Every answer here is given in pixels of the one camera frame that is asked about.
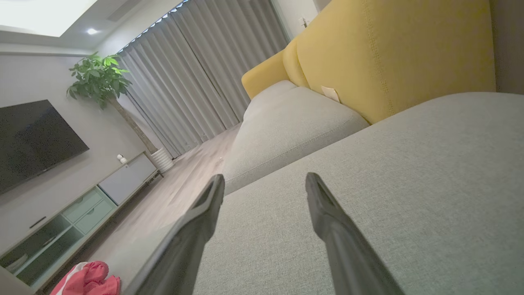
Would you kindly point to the black flat television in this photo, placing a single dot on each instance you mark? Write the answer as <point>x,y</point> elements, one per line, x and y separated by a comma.
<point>32,143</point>

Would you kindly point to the taupe upholstered panel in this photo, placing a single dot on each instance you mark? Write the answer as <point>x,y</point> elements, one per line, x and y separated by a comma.
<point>509,41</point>

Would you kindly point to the rectangular ceiling light panel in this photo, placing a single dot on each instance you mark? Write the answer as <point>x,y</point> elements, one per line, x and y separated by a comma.
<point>37,14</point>

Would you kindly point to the beige sofa tag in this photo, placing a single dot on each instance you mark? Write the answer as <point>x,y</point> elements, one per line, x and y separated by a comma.
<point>330,93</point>

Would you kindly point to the green potted tree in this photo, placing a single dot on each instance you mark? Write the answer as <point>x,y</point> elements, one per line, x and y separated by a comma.
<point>98,78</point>

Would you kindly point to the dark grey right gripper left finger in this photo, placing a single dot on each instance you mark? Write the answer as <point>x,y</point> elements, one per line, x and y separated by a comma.
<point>188,246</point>

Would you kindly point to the round ceiling spotlight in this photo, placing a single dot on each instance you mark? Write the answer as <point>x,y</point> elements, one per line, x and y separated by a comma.
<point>92,31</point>

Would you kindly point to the medium grey sofa seat cushion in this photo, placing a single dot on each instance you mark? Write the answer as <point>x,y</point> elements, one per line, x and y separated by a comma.
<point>286,131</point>

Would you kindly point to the small white home camera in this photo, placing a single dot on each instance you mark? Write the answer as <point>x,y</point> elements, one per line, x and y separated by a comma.
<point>121,159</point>

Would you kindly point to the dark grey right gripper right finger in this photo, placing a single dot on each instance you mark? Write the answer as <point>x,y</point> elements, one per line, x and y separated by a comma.
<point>348,254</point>

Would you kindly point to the white ribbed planter pot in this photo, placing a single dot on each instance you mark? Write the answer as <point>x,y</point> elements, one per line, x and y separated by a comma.
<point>163,159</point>

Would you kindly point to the grey pleated curtain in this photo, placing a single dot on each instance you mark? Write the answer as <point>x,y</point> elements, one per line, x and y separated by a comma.
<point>196,73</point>

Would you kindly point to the large grey sofa seat cushion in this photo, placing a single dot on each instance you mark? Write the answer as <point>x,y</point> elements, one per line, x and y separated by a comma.
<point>409,184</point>

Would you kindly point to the yellow sofa end backrest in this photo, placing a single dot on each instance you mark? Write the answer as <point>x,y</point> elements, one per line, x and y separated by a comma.
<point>264,76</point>

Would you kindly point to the wide yellow sofa backrest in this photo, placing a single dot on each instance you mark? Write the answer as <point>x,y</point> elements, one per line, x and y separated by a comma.
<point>401,53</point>

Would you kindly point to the small grey sofa seat cushion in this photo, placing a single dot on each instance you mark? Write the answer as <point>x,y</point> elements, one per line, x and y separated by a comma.
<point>266,96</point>

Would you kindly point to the red elastic waist shorts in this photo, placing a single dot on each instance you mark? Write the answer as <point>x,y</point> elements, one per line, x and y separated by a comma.
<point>92,280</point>

